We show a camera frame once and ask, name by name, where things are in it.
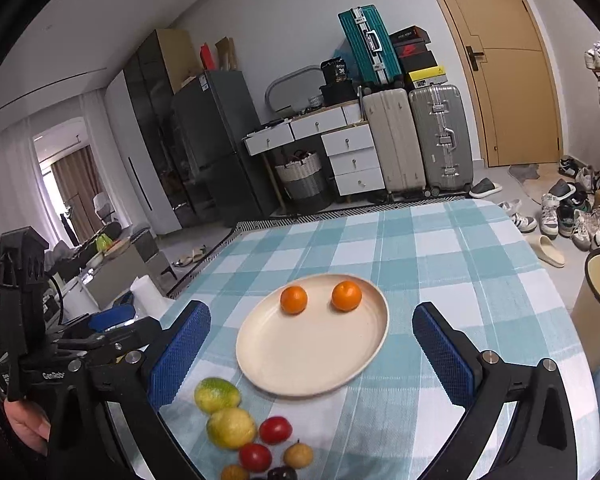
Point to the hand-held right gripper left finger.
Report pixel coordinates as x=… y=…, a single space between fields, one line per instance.
x=180 y=355

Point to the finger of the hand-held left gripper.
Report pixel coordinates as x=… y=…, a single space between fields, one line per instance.
x=112 y=317
x=130 y=335

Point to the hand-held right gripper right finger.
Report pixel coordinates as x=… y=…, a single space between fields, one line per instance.
x=442 y=355

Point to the green guava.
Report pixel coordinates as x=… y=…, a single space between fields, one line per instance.
x=217 y=394

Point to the yellow guava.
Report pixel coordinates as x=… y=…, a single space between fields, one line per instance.
x=230 y=427

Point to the red tomato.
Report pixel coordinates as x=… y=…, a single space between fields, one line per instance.
x=275 y=430
x=255 y=456

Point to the cream round plate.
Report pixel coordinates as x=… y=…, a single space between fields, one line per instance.
x=305 y=350

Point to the small brown pear with stem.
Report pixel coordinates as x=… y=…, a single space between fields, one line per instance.
x=298 y=455

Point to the dark plum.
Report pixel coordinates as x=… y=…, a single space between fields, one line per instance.
x=281 y=474

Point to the person's left hand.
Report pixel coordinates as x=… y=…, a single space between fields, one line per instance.
x=27 y=425

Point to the white paper towel roll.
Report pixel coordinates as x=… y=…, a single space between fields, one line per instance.
x=147 y=296

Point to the grey low table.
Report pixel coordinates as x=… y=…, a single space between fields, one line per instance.
x=120 y=275

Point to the pair of sandals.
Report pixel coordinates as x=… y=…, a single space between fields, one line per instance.
x=190 y=256

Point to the orange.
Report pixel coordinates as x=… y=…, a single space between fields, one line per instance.
x=294 y=300
x=346 y=296

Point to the teal checked tablecloth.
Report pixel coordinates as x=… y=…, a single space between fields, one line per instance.
x=405 y=240

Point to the brown curtain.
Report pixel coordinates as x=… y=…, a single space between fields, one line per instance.
x=75 y=190

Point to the beige slide slipper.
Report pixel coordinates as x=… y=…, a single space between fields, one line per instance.
x=546 y=251

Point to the round stool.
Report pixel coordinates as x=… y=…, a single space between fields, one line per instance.
x=597 y=300

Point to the grey slipper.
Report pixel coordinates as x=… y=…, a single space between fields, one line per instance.
x=485 y=188

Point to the pile of shoes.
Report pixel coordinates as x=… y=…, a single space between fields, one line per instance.
x=575 y=215

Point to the dark glass cabinet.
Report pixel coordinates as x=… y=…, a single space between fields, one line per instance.
x=152 y=125

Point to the dark grey refrigerator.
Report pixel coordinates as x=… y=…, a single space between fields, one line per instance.
x=220 y=150

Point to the woven laundry basket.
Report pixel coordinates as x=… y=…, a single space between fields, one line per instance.
x=302 y=180

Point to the white drawer desk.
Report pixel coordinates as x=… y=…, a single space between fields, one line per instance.
x=355 y=160

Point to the silver suitcase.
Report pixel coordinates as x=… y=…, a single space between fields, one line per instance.
x=440 y=140

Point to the beige suitcase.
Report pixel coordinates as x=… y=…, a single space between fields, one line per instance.
x=392 y=140

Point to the yellow and black shoe box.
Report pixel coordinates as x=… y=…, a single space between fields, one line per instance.
x=427 y=79

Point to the wooden door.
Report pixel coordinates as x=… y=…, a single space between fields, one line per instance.
x=510 y=85

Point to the black storage box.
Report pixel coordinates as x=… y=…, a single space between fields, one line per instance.
x=339 y=94

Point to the brown cardboard sheet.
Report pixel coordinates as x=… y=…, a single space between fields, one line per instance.
x=226 y=54

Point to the grey oval mirror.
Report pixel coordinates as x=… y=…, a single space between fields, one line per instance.
x=290 y=87

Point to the large black shoe box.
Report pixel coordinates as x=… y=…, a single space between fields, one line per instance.
x=420 y=62

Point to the black printed bag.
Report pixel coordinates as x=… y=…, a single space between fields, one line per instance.
x=336 y=70

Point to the red and black shoe box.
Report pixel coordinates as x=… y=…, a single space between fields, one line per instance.
x=414 y=50

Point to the teal suitcase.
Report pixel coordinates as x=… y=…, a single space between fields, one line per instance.
x=367 y=45

